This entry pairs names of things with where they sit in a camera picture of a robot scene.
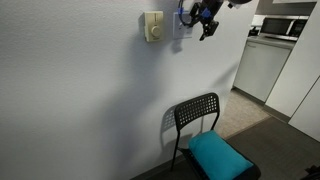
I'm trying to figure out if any blue gripper cable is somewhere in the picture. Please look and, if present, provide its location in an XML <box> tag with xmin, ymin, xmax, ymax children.
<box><xmin>177</xmin><ymin>0</ymin><xmax>202</xmax><ymax>28</ymax></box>

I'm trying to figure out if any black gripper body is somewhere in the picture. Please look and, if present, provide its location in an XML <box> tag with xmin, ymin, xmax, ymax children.
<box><xmin>194</xmin><ymin>0</ymin><xmax>224</xmax><ymax>25</ymax></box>

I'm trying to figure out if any black perforated metal chair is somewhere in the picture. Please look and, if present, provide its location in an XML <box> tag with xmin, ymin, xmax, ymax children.
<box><xmin>169</xmin><ymin>92</ymin><xmax>262</xmax><ymax>180</ymax></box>

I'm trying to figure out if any white light switch plate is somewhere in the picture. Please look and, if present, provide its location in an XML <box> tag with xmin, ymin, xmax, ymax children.
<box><xmin>172</xmin><ymin>11</ymin><xmax>195</xmax><ymax>41</ymax></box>

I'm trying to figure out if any black countertop appliance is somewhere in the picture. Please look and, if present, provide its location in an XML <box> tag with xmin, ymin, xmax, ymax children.
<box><xmin>247</xmin><ymin>25</ymin><xmax>262</xmax><ymax>38</ymax></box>

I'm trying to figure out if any white kitchen base cabinet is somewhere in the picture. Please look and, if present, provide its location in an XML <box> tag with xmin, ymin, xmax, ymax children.
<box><xmin>232</xmin><ymin>35</ymin><xmax>297</xmax><ymax>104</ymax></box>

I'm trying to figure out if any tall white cabinet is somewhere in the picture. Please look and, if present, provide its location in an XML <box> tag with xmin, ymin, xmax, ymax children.
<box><xmin>264</xmin><ymin>0</ymin><xmax>320</xmax><ymax>119</ymax></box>

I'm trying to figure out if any short white cabinet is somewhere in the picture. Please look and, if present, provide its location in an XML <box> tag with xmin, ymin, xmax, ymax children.
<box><xmin>287</xmin><ymin>76</ymin><xmax>320</xmax><ymax>143</ymax></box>

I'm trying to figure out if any teal cushion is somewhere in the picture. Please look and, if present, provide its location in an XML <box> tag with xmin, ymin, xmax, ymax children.
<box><xmin>187</xmin><ymin>129</ymin><xmax>254</xmax><ymax>180</ymax></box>

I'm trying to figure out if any beige dial wall control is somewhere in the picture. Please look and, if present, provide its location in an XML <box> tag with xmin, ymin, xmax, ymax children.
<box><xmin>143</xmin><ymin>10</ymin><xmax>165</xmax><ymax>43</ymax></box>

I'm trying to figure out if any stainless microwave oven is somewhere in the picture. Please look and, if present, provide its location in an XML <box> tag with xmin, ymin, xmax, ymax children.
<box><xmin>259</xmin><ymin>15</ymin><xmax>310</xmax><ymax>43</ymax></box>

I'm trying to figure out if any black stand base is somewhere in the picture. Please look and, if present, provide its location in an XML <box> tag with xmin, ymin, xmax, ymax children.
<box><xmin>305</xmin><ymin>164</ymin><xmax>320</xmax><ymax>180</ymax></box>

